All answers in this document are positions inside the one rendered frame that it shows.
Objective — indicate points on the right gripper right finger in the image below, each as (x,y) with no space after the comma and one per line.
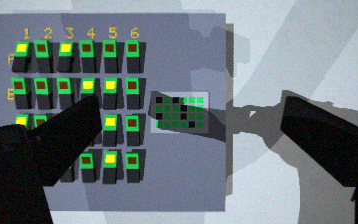
(328,139)

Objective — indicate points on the grey switch panel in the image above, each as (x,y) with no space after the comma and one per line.
(164,72)

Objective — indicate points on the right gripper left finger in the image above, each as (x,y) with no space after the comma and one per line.
(39,158)

